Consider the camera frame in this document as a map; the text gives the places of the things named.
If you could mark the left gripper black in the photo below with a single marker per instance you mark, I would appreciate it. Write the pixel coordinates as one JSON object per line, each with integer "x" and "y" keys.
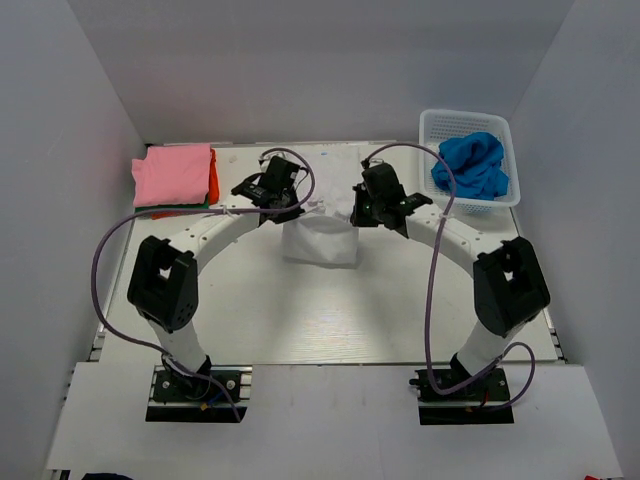
{"x": 288, "y": 216}

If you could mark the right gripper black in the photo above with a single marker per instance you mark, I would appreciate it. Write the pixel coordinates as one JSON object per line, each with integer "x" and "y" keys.
{"x": 358, "y": 219}

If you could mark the white t shirt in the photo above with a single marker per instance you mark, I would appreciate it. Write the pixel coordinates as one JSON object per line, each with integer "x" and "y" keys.
{"x": 323, "y": 235}

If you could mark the blue t shirt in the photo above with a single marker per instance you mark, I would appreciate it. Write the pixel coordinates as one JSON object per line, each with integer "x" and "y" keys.
{"x": 476, "y": 164}

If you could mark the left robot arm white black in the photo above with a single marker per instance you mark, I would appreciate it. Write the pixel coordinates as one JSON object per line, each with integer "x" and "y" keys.
{"x": 164, "y": 282}

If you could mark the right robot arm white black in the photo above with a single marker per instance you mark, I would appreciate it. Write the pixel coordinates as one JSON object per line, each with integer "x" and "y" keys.
{"x": 509, "y": 289}

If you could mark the green folded t shirt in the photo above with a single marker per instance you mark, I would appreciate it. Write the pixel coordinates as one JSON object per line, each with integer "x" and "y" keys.
{"x": 175, "y": 206}

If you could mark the pink folded t shirt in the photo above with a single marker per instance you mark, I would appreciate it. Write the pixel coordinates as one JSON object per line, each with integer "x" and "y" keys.
{"x": 172, "y": 175}

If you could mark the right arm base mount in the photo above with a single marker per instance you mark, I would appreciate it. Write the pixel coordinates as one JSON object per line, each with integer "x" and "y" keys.
{"x": 476, "y": 404}

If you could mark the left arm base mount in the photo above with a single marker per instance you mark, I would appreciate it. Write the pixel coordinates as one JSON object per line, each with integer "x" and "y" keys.
{"x": 174, "y": 400}

